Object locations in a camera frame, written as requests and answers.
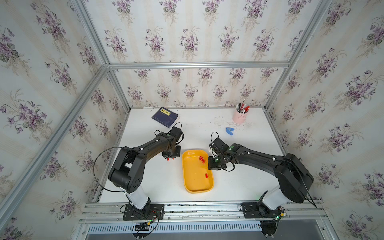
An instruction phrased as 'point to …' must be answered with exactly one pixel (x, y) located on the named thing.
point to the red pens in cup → (242, 108)
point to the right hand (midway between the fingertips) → (209, 168)
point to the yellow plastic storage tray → (197, 178)
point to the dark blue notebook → (165, 117)
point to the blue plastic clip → (228, 130)
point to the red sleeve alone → (206, 175)
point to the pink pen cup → (239, 118)
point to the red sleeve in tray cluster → (201, 158)
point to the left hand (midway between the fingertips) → (176, 155)
